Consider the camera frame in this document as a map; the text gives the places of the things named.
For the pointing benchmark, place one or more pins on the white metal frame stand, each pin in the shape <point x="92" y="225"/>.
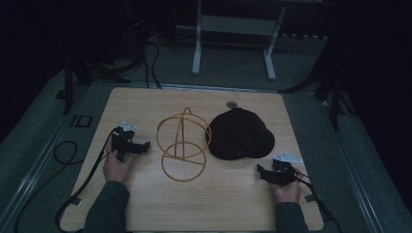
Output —
<point x="233" y="25"/>

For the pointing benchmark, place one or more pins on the black cap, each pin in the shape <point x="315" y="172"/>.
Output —
<point x="239" y="134"/>

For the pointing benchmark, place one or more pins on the grey tape piece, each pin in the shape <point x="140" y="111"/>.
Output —
<point x="313" y="197"/>
<point x="76" y="201"/>

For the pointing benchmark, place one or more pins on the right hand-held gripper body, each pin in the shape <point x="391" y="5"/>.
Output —
<point x="282" y="173"/>

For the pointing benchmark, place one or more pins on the grey table grommet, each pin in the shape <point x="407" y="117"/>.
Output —
<point x="231" y="104"/>

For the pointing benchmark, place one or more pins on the person's left hand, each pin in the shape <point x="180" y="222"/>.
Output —
<point x="116" y="170"/>

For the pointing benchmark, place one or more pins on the black tripod stand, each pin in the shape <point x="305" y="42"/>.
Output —
<point x="335" y="106"/>
<point x="68" y="92"/>

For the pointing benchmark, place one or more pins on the person's right hand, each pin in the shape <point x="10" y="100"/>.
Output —
<point x="289" y="192"/>

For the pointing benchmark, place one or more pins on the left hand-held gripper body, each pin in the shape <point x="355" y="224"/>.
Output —
<point x="124" y="142"/>

